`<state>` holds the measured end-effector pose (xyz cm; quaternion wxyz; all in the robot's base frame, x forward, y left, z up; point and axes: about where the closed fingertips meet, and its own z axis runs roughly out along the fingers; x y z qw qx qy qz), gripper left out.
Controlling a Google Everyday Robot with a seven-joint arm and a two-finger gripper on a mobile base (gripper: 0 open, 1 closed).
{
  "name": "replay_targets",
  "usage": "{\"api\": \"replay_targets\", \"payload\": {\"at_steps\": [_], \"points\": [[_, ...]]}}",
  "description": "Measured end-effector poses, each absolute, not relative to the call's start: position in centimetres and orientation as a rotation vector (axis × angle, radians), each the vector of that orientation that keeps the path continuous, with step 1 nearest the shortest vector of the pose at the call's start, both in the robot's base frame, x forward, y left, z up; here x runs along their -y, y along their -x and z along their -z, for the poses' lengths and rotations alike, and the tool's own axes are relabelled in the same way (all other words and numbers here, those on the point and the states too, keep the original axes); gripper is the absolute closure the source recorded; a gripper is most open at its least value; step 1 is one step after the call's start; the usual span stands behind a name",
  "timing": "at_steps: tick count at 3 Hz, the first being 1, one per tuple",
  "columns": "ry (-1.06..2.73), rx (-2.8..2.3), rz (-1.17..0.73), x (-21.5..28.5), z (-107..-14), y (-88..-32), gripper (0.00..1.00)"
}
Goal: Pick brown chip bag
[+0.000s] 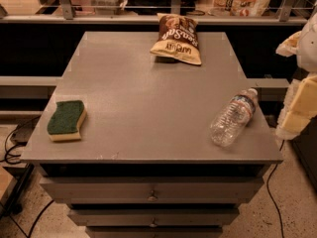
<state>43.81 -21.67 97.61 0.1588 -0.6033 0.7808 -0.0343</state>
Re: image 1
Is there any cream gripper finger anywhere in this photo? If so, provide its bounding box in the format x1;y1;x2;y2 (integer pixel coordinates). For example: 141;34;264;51
275;31;301;57
281;75;317;134

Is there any brown chip bag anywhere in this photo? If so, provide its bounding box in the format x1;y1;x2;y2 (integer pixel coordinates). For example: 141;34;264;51
151;13;202;65

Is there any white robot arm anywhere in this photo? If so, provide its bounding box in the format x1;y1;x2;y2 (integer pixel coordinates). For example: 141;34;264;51
275;14;317;140

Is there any black bag on shelf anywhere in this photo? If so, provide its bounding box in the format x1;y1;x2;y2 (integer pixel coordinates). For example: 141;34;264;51
125;0;197;15

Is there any clear plastic water bottle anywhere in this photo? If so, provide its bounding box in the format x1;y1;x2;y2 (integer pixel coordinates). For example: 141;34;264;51
210;88;258;147

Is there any green yellow sponge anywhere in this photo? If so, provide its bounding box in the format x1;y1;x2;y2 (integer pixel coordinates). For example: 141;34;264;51
47;100;87;142

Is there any black cable right floor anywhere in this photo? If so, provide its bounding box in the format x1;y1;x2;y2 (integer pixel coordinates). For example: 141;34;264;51
265;139;286;238

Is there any metal shelf rail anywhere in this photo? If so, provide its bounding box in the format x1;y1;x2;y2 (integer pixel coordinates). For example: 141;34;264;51
0;0;316;25

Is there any black cables left floor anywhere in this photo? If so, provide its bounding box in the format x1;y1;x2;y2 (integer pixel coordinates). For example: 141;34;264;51
3;115;42;166

